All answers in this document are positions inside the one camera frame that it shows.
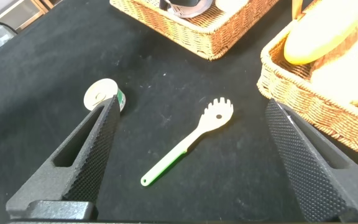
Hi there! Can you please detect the rectangular wicker basket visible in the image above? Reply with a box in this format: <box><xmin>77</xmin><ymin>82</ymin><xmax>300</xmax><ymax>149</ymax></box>
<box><xmin>256</xmin><ymin>0</ymin><xmax>358</xmax><ymax>164</ymax></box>
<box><xmin>109</xmin><ymin>0</ymin><xmax>279</xmax><ymax>61</ymax></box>

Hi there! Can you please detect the black tablecloth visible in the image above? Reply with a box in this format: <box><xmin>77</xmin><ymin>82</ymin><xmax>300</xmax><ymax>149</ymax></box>
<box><xmin>0</xmin><ymin>0</ymin><xmax>358</xmax><ymax>224</ymax></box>

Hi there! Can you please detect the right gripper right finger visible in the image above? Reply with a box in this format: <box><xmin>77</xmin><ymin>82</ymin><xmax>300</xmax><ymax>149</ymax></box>
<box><xmin>265</xmin><ymin>98</ymin><xmax>358</xmax><ymax>224</ymax></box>

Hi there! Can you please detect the green handled pasta spoon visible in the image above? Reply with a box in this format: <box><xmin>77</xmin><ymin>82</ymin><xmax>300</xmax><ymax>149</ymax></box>
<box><xmin>140</xmin><ymin>97</ymin><xmax>234</xmax><ymax>187</ymax></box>

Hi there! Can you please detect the toy yellow papaya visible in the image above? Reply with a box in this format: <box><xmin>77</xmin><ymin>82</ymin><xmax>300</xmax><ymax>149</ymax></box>
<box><xmin>283</xmin><ymin>0</ymin><xmax>358</xmax><ymax>65</ymax></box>

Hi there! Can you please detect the white soap box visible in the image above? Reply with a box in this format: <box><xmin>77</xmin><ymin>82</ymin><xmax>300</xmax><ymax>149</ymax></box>
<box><xmin>214</xmin><ymin>0</ymin><xmax>250</xmax><ymax>14</ymax></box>

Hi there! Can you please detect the toy white garlic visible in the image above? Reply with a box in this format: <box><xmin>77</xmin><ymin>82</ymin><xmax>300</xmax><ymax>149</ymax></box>
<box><xmin>309</xmin><ymin>29</ymin><xmax>358</xmax><ymax>106</ymax></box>

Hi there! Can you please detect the pull tab tin can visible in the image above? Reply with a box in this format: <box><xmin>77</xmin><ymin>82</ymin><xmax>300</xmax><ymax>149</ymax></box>
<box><xmin>83</xmin><ymin>78</ymin><xmax>127</xmax><ymax>113</ymax></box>

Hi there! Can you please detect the white round container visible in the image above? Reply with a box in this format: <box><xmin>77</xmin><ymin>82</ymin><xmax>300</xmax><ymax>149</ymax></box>
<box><xmin>160</xmin><ymin>0</ymin><xmax>214</xmax><ymax>19</ymax></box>

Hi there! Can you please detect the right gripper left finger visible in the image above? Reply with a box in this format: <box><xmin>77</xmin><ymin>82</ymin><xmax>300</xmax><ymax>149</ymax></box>
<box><xmin>5</xmin><ymin>95</ymin><xmax>121</xmax><ymax>220</ymax></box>

